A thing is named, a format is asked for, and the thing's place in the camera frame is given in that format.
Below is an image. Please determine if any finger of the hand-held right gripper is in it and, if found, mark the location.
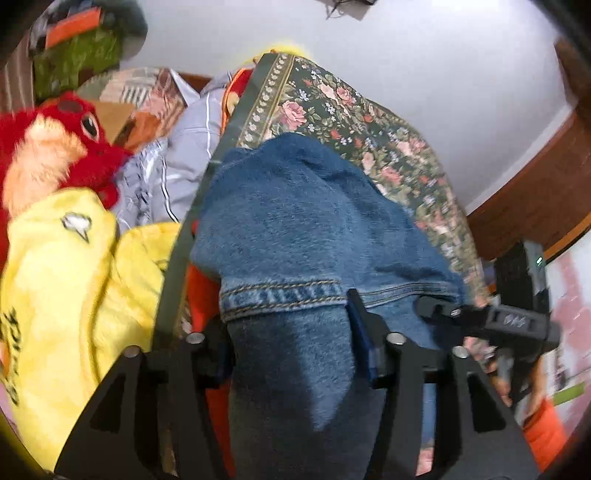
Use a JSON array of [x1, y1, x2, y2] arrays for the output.
[[416, 295, 495, 326]]

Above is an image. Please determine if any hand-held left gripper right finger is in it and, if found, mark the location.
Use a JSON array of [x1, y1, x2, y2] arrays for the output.
[[346, 288, 541, 480]]

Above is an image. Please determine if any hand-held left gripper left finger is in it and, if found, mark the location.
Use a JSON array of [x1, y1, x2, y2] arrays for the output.
[[54, 318, 237, 480]]

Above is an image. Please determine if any blue denim jacket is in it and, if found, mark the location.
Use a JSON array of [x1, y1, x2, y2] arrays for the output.
[[190, 133, 472, 480]]

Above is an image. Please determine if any person's right hand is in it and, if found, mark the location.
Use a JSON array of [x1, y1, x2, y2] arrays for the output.
[[462, 337, 551, 418]]

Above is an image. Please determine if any red garment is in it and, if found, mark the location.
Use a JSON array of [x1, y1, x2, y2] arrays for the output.
[[185, 263, 234, 480]]

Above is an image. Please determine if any brown wooden door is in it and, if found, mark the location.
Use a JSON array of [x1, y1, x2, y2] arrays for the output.
[[465, 37, 591, 260]]

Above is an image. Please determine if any yellow printed blanket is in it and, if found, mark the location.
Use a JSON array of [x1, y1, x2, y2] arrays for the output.
[[0, 188, 186, 468]]

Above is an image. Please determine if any floral bedspread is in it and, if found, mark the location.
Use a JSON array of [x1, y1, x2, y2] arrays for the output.
[[152, 53, 491, 352]]

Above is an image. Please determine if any grey striped cloth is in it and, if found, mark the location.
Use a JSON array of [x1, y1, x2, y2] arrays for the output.
[[111, 69, 232, 232]]

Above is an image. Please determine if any brown patterned cloth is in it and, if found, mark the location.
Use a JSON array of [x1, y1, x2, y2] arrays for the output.
[[79, 67, 186, 118]]

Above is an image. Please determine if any red plush toy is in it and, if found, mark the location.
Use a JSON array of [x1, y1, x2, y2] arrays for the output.
[[0, 91, 134, 259]]

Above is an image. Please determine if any yellow pillow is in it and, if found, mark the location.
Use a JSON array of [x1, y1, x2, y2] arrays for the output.
[[269, 39, 315, 60]]

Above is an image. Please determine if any green box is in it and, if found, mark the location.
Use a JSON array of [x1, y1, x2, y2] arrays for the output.
[[32, 31, 124, 106]]

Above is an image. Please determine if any dark green cloth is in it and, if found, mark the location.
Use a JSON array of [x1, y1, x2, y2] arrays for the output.
[[99, 0, 149, 60]]

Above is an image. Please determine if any orange box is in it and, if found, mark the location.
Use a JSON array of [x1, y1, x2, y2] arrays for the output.
[[45, 6, 103, 48]]

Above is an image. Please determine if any black wall hook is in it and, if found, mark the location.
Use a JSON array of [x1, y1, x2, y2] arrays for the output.
[[322, 0, 376, 20]]

